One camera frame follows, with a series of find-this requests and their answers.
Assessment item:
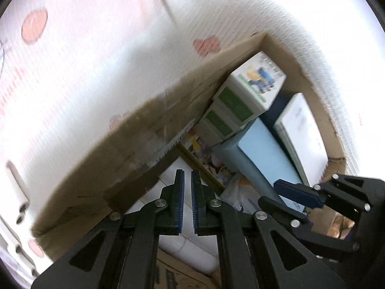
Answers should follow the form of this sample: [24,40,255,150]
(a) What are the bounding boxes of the white paper roll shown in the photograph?
[128,158,219,275]

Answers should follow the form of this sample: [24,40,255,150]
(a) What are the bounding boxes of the light blue box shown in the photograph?
[213,118,305,213]

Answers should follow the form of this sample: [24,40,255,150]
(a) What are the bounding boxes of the white flat box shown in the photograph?
[273,93,328,187]

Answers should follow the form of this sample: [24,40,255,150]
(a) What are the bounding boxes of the brown cardboard box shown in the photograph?
[32,32,347,260]

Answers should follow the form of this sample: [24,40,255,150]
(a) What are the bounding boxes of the white green carton lower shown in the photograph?
[194,101,241,147]

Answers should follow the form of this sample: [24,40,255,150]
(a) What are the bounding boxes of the white green carton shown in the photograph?
[213,51,287,126]
[194,101,241,147]

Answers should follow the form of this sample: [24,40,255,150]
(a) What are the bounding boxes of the white green carton upper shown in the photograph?
[213,51,287,126]

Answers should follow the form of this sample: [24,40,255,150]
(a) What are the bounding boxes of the pink cartoon cat play mat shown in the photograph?
[1,0,384,270]

